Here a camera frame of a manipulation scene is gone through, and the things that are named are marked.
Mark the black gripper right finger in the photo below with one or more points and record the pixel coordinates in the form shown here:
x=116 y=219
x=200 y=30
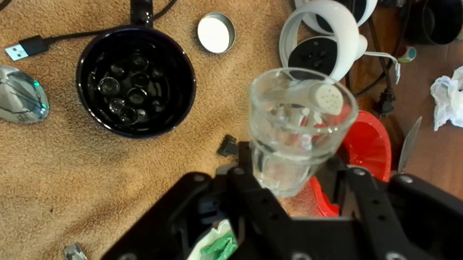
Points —
x=377 y=222

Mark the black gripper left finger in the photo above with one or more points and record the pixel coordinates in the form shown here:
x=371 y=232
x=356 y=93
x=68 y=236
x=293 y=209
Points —
x=261 y=207

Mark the black mug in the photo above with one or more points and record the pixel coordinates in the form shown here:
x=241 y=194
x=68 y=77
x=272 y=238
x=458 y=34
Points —
x=181 y=92

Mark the green yellow plastic pieces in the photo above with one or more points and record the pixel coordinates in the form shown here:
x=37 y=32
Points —
x=222 y=248

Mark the white shell-shaped bowl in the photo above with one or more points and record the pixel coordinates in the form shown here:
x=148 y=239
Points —
x=207 y=240

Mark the small black clip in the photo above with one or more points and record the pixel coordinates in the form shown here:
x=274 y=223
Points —
x=228 y=147

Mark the red plastic bowl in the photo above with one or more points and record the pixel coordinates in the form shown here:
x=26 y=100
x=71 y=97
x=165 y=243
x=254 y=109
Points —
x=371 y=149

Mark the silver knife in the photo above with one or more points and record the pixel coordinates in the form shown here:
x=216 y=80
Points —
x=408 y=145

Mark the tan terry towel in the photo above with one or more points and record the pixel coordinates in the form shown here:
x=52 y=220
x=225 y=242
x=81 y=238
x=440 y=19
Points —
x=145 y=193

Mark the glass shaker white lid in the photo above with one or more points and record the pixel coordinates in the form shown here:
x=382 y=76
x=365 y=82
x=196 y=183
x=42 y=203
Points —
x=330 y=99

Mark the crumpled white tissue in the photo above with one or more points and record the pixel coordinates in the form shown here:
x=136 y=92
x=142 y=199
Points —
x=449 y=102

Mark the clear glass marble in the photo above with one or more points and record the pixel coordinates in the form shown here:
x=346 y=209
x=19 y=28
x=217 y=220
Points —
x=138 y=96
x=109 y=87
x=139 y=80
x=128 y=115

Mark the large silver spoon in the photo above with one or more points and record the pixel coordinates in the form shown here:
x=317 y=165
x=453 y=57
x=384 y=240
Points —
x=74 y=253

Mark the small black bowl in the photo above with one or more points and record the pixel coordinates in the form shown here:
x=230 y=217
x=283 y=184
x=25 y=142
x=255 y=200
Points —
x=434 y=24

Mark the small silver spoon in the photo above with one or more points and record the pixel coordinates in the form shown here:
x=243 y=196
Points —
x=22 y=96

